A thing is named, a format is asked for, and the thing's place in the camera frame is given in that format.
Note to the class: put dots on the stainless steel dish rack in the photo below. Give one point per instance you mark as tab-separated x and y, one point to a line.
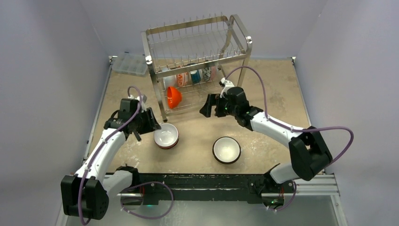
190	45

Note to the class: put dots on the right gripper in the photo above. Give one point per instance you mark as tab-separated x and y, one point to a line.
216	106

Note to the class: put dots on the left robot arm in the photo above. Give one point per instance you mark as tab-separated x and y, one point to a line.
86	193

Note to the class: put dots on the white bowl with dark rim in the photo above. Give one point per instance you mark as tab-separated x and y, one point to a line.
226	150

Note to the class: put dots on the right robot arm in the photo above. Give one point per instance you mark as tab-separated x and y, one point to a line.
309	153

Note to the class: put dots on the clear plastic organizer box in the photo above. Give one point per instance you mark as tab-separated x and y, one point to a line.
131	64

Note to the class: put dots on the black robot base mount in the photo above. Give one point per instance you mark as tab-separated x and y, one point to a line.
250	188

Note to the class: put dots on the black hammer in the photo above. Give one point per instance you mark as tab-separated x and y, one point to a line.
137	136

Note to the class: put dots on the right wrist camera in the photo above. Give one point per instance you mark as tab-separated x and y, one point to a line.
225	84

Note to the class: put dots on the solid orange bowl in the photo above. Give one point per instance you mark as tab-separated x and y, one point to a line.
174	97

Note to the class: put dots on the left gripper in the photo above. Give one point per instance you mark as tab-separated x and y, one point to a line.
152	125

